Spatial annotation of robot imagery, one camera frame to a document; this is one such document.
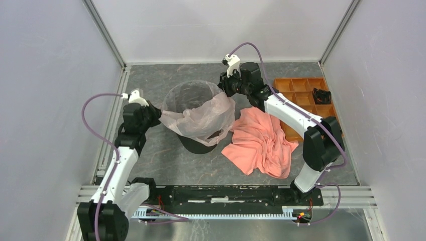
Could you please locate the black plastic trash bin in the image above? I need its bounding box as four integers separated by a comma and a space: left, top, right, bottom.
163, 80, 221, 154

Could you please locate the orange compartment tray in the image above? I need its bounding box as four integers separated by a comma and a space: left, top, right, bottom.
273, 77, 340, 143

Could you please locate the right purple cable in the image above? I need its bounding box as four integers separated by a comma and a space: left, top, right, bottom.
228, 42, 348, 225

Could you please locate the right aluminium corner post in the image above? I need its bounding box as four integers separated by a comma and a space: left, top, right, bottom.
318, 0, 361, 66

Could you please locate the black coiled cable top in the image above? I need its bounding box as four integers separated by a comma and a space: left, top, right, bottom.
311, 87, 333, 105

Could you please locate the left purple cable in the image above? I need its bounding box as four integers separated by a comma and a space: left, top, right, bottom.
81, 93, 129, 241

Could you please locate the purple cable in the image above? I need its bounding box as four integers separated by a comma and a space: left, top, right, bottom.
81, 93, 129, 241
228, 42, 348, 225

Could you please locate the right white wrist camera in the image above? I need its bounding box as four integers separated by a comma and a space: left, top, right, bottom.
222, 54, 241, 78

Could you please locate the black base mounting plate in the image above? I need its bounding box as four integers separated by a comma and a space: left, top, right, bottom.
146, 185, 324, 215

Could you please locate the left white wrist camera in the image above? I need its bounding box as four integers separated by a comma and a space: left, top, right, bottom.
121, 89, 150, 107

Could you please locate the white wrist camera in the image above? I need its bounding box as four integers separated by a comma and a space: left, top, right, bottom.
121, 89, 150, 107
222, 54, 241, 78

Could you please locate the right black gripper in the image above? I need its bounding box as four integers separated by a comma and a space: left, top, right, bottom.
215, 67, 251, 97

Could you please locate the aluminium corner post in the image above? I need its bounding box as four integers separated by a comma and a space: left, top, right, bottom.
318, 0, 361, 66
83, 0, 127, 69

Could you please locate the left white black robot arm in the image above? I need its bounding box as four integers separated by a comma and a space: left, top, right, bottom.
77, 101, 161, 240

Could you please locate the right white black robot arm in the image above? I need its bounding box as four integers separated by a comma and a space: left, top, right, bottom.
218, 62, 347, 205

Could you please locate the pink plastic trash bag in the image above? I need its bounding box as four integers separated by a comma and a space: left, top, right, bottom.
160, 80, 236, 147

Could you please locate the salmon pink cloth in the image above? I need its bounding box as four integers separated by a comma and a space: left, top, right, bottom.
222, 107, 298, 179

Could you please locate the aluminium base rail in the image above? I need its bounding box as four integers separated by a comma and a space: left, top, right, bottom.
76, 185, 378, 220

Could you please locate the left aluminium corner post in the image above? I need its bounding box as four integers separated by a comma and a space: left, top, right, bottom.
83, 0, 127, 69

